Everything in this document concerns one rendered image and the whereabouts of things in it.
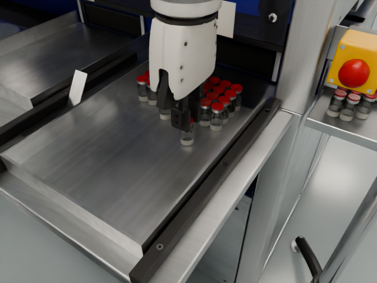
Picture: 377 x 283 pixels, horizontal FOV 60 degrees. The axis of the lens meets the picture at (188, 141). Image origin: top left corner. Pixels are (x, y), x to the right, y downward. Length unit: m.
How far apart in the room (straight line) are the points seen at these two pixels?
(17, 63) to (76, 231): 0.49
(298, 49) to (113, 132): 0.33
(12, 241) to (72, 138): 1.10
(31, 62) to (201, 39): 0.50
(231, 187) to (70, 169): 0.24
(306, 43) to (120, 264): 0.42
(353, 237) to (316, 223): 0.59
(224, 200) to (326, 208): 1.24
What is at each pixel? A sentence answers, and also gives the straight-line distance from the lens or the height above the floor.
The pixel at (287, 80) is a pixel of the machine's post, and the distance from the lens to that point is 0.60.
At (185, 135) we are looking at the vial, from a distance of 0.51.
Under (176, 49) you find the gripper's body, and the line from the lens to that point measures 0.39.
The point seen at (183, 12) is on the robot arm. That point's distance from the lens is 0.38.
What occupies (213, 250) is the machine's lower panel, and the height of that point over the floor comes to 0.27.
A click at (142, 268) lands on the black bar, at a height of 0.90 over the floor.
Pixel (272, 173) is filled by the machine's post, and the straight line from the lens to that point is 0.73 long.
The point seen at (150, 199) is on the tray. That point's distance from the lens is 0.45.
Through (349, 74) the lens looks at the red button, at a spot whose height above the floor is 1.00.
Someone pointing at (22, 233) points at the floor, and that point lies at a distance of 1.63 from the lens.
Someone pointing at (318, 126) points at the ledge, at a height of 0.87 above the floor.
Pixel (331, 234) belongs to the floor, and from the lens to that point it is 1.59.
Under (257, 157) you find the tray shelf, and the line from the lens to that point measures 0.52.
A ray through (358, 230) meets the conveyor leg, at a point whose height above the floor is 0.49.
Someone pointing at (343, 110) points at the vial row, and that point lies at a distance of 0.63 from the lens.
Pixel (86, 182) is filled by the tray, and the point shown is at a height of 0.88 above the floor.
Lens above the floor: 1.24
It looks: 42 degrees down
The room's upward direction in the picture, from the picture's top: straight up
